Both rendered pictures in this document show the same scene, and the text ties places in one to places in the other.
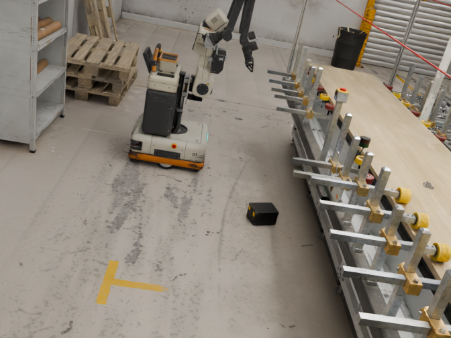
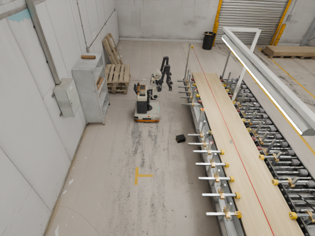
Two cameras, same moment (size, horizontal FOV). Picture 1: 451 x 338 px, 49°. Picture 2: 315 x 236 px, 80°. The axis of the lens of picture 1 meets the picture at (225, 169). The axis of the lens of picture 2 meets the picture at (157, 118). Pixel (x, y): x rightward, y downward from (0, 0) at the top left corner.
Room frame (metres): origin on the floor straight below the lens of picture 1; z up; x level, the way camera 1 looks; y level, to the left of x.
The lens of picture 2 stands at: (0.29, 0.12, 3.41)
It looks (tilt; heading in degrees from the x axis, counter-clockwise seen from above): 41 degrees down; 2
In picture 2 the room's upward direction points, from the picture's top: 3 degrees clockwise
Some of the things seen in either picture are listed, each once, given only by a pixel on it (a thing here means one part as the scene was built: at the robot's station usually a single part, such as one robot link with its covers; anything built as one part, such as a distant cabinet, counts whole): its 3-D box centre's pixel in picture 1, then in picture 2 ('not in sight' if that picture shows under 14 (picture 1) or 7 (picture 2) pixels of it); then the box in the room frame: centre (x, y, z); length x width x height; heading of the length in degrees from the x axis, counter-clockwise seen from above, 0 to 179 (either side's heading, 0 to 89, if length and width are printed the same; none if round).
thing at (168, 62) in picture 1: (168, 62); (142, 89); (4.22, 0.67, 0.87); 0.23 x 0.15 x 0.11; 5
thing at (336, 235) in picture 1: (386, 242); (215, 178); (1.83, -0.73, 0.95); 0.50 x 0.04 x 0.04; 95
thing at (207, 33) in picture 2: (347, 48); (208, 40); (9.67, -1.79, 0.36); 0.59 x 0.58 x 0.73; 5
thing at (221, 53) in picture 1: (217, 57); (159, 84); (4.25, 0.26, 0.99); 0.28 x 0.16 x 0.22; 5
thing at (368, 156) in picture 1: (356, 192); (207, 151); (2.37, -0.70, 0.89); 0.04 x 0.04 x 0.48; 5
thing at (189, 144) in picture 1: (170, 139); (146, 111); (4.23, 0.55, 0.16); 0.67 x 0.64 x 0.25; 95
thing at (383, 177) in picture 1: (370, 211); (211, 163); (2.12, -0.72, 0.93); 0.04 x 0.04 x 0.48; 5
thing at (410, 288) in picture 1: (408, 278); (221, 194); (1.60, -0.77, 0.95); 0.14 x 0.06 x 0.05; 5
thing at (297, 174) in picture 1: (330, 180); (199, 144); (2.57, -0.59, 0.84); 0.43 x 0.03 x 0.04; 95
